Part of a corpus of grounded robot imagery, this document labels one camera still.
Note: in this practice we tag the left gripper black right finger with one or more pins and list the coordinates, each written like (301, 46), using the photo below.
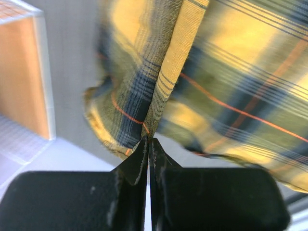
(212, 199)

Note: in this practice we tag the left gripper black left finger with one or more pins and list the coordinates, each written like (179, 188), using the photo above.
(79, 200)

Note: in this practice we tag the yellow plaid long sleeve shirt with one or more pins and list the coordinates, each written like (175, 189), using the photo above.
(223, 78)

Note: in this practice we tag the white wire wooden shelf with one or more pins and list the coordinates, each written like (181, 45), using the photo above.
(25, 81)

